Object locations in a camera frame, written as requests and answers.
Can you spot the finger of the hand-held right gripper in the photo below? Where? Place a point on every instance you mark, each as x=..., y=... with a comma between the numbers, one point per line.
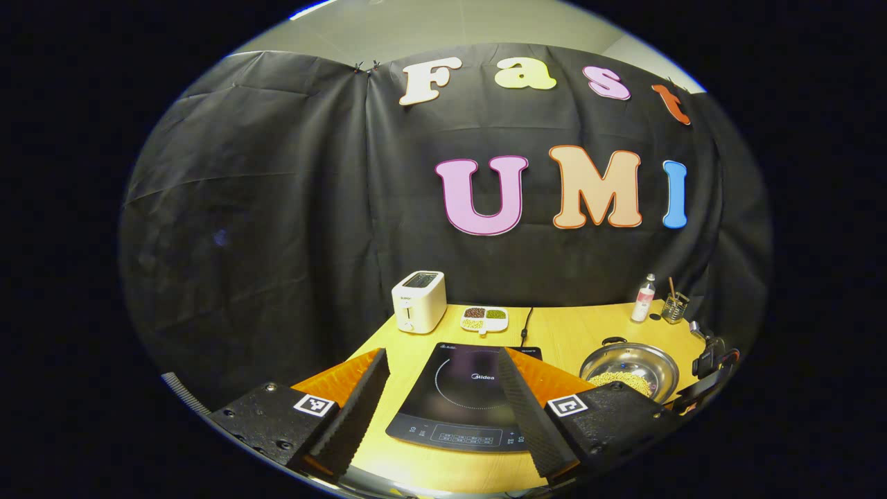
x=707, y=389

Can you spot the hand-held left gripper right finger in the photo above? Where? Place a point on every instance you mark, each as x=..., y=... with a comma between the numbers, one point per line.
x=530, y=423

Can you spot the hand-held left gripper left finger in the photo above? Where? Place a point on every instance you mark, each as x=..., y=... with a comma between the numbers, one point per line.
x=357, y=416

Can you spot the black induction cooktop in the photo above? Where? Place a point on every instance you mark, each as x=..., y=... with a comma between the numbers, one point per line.
x=457, y=395

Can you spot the steel pot with beans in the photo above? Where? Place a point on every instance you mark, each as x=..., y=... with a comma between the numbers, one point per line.
x=627, y=367

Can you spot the clear glass stick holder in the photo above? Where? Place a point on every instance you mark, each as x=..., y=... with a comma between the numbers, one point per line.
x=674, y=308

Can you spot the clear bottle with pink label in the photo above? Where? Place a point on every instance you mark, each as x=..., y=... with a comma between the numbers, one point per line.
x=643, y=301

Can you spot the white divided bean dish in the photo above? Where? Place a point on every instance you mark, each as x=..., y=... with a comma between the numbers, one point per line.
x=485, y=320

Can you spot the white toaster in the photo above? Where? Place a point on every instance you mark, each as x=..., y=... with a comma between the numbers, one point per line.
x=419, y=301

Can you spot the grey ribbed strip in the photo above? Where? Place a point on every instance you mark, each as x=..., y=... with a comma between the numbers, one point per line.
x=183, y=391

